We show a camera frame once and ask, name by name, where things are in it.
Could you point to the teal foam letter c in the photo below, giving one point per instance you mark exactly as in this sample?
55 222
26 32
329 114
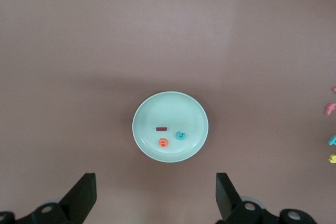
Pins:
178 137

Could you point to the orange foam letter e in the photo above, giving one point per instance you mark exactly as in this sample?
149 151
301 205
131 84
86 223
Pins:
159 142

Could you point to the pink foam letter f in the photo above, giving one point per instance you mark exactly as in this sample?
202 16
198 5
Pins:
329 109

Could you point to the dark red foam letter l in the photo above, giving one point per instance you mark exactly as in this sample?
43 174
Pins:
161 129

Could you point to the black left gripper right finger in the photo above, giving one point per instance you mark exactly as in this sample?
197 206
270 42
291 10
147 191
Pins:
225 197

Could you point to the brown paper table cover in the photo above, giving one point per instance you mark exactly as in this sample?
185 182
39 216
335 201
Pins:
168 37

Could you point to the teal foam letter p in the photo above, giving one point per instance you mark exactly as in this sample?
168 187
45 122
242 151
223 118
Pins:
333 140

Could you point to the green plate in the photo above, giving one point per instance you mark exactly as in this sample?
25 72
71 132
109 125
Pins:
170 108

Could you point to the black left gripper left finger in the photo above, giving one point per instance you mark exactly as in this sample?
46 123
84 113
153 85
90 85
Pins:
84 197

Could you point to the yellow foam letter s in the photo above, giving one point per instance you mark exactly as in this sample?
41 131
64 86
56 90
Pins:
333 159

